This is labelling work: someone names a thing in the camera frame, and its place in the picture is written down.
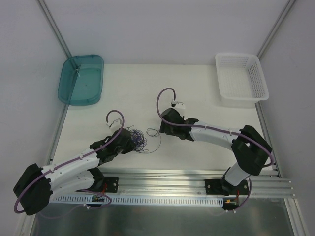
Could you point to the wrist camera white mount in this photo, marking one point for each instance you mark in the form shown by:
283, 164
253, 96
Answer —
177, 105
116, 124

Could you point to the aluminium mounting rail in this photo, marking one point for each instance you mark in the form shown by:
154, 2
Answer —
192, 182

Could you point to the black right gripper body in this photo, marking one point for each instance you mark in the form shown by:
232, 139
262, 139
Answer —
166, 122

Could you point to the left aluminium frame post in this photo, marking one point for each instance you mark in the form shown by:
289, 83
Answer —
54, 27

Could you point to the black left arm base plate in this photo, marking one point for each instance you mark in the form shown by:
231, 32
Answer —
110, 185

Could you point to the white slotted cable duct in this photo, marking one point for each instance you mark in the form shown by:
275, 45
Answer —
140, 200

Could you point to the white perforated plastic basket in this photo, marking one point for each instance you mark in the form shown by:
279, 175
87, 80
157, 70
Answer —
241, 80

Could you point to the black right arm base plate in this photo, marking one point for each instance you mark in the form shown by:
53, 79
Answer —
219, 187

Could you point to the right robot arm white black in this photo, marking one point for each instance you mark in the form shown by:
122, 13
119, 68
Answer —
249, 148

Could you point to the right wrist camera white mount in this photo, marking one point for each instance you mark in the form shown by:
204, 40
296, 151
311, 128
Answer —
177, 105

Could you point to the teal plastic bin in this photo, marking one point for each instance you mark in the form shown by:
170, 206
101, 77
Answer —
81, 80

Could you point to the aluminium frame post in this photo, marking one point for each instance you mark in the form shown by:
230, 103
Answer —
275, 28
54, 27

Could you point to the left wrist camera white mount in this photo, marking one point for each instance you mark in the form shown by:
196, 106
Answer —
116, 124

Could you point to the right aluminium frame post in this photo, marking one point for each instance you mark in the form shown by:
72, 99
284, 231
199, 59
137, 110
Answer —
275, 28

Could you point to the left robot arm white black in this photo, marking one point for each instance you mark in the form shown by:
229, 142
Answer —
38, 186

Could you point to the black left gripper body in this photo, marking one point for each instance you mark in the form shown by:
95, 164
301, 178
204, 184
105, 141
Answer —
127, 138

